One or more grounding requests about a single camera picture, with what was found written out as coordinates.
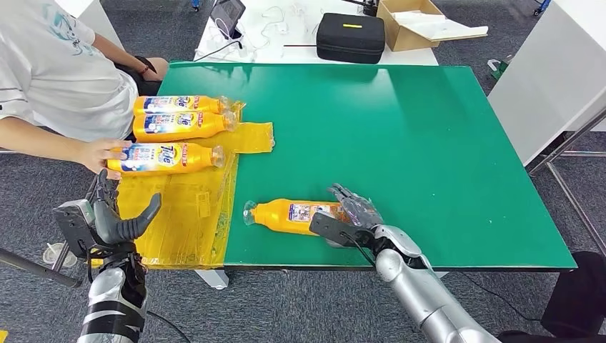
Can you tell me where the thin black cable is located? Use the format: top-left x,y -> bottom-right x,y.
461,272 -> 543,323
146,309 -> 192,343

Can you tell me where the black power cable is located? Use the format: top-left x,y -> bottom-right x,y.
194,39 -> 244,62

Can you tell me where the brown cardboard box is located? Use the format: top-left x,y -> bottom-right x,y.
376,0 -> 490,52

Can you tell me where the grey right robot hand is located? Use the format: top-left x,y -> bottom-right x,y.
327,183 -> 385,249

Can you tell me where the black zip case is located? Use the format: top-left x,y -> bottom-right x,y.
315,12 -> 387,65

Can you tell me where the green and white object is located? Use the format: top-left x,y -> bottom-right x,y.
487,54 -> 515,81

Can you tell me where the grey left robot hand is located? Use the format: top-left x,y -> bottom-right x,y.
84,169 -> 163,247

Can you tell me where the white cabinet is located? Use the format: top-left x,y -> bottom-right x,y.
486,0 -> 606,166

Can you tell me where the clear plastic cup lid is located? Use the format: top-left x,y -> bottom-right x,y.
42,242 -> 78,267

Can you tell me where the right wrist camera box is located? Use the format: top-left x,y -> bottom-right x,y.
308,211 -> 377,252

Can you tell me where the white table foot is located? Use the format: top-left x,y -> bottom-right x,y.
194,269 -> 229,291

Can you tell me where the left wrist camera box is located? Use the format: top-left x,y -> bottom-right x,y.
51,199 -> 98,259

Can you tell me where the white charger cable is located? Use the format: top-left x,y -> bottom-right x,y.
254,4 -> 295,51

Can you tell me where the person's right hand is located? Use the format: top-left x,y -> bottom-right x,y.
75,138 -> 134,181

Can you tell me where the tablet on stand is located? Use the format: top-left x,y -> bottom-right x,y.
209,0 -> 247,40

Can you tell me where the grey metal leg frame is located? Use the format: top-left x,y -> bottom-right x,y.
51,253 -> 72,273
525,107 -> 606,257

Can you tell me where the person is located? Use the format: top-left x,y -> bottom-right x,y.
0,0 -> 170,181

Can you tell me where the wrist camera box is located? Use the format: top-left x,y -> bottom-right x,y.
308,211 -> 377,252
51,199 -> 98,259

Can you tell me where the white table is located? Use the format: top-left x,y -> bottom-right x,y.
193,0 -> 439,66

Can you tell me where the white foam sheet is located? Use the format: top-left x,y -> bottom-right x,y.
392,9 -> 490,43

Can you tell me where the dark metal bar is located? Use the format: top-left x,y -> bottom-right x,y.
0,248 -> 84,289

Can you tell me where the person's left hand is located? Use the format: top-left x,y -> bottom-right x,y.
144,56 -> 170,82

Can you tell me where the orange detergent bottle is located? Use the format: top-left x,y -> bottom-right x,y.
132,109 -> 238,143
242,197 -> 347,237
132,94 -> 232,117
106,141 -> 226,179

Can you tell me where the yellow taped board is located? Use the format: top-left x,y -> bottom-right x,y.
89,96 -> 276,271

